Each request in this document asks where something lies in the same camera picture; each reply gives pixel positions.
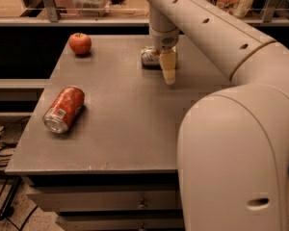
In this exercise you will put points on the white green 7up can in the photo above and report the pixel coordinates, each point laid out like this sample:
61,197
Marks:
150,56

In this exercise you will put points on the clear plastic container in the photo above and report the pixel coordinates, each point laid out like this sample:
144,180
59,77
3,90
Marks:
95,8

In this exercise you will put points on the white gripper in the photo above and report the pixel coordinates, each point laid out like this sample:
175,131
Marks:
164,41

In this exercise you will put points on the grey drawer cabinet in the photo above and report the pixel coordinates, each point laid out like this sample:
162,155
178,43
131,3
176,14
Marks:
115,168

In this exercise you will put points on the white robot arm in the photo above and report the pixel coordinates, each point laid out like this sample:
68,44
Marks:
233,145

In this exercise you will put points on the red apple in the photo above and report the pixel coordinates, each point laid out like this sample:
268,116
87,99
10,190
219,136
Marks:
80,43

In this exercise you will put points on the black power adapter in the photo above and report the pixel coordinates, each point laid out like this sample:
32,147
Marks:
11,135

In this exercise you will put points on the grey metal railing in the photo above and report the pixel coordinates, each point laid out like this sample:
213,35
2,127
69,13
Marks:
261,13

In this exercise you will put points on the red soda can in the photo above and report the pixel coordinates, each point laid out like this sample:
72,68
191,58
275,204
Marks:
64,109

